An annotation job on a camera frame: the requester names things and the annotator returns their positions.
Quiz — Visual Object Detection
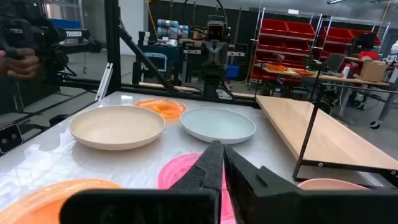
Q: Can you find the wooden shelf with black legs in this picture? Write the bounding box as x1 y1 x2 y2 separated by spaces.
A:
253 62 398 189

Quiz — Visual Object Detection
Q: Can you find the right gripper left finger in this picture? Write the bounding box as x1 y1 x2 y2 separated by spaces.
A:
60 139 225 224

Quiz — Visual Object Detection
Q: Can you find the wooden workbench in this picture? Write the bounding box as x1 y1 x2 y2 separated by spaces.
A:
253 62 398 128

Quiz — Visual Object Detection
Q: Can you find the red bin storage rack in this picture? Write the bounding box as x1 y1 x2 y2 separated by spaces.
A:
317 17 391 63
247 7 324 86

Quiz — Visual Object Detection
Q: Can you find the pink translucent plate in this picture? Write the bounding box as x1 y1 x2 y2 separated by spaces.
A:
157 152 237 224

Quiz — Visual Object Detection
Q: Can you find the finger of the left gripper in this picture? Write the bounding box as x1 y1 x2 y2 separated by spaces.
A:
207 45 215 68
214 45 222 68

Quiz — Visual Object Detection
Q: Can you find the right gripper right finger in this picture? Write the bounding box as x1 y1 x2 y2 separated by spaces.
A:
223 145 398 224

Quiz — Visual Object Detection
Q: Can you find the orange translucent plate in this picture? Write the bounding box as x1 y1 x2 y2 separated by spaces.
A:
0 177 123 224
134 97 188 121

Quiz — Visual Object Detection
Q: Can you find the yellow cable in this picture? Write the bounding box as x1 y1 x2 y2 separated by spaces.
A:
145 0 160 41

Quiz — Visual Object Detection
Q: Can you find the black metal table frame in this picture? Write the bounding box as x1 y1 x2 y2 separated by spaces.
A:
0 0 261 150

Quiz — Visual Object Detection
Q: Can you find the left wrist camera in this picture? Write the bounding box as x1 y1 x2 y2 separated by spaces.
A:
206 20 225 42

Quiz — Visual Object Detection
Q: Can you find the beige plate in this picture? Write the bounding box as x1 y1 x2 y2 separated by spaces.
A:
68 105 167 152

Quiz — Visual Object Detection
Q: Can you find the blue plastic bin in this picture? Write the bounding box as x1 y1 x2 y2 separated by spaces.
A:
225 64 240 79

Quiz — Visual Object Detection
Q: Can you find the person's hand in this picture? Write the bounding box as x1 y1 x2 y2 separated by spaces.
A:
0 47 41 81

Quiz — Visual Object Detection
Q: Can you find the cardboard box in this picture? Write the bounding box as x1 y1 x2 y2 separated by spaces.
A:
359 58 389 83

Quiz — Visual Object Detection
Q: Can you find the small black depth camera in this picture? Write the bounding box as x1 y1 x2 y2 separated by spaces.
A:
0 122 24 156

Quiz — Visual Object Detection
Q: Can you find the white aluminium bar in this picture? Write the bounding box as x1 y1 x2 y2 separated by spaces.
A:
94 62 114 101

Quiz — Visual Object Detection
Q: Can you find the pale grey plate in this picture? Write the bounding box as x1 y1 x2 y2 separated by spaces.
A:
180 106 257 146

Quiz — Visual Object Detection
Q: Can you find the salmon pink plate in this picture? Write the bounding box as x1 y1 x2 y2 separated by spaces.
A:
297 177 370 192

